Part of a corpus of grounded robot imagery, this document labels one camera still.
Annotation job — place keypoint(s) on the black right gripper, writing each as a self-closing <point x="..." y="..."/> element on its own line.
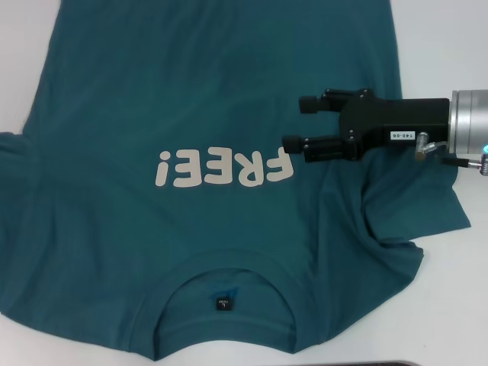
<point x="400" y="114"/>

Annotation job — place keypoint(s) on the teal T-shirt with FREE print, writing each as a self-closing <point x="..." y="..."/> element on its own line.
<point x="190" y="95"/>

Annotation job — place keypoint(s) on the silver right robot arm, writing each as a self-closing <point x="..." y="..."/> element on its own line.
<point x="470" y="122"/>

